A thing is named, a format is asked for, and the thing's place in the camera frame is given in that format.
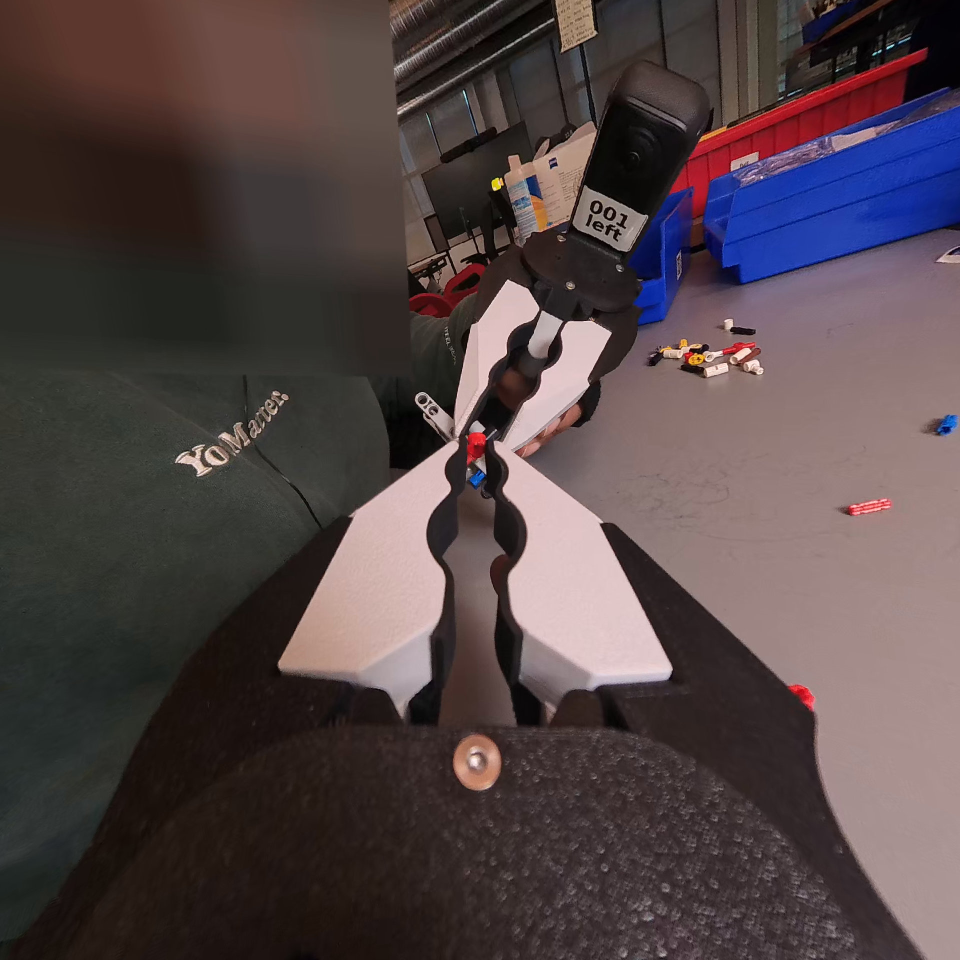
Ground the red plastic container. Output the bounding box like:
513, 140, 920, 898
408, 258, 490, 320

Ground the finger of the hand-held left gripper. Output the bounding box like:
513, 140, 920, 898
453, 279, 544, 445
491, 317, 616, 451

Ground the large blue storage bin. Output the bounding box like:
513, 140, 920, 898
703, 88, 960, 285

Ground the red storage bin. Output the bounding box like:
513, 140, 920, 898
671, 48, 930, 200

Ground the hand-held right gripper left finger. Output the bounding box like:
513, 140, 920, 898
276, 441, 462, 712

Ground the person's left forearm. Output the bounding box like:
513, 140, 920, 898
408, 296, 481, 376

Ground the paper note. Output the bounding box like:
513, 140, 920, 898
553, 0, 601, 54

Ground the small blue storage bin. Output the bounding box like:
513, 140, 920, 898
633, 187, 695, 325

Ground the cluster of white lego connectors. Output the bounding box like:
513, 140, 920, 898
648, 318, 766, 378

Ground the person's left hand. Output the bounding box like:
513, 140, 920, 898
516, 399, 591, 460

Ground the person in green sweatshirt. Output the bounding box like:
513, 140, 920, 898
0, 371, 395, 939

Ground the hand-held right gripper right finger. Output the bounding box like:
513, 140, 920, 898
491, 442, 674, 706

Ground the white blue wipes box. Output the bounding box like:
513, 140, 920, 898
534, 123, 599, 226

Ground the black monitor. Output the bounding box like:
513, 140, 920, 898
421, 123, 535, 243

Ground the grey lego gear assembly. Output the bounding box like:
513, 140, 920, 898
414, 390, 502, 498

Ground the white spray bottle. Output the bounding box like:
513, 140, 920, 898
506, 155, 543, 243

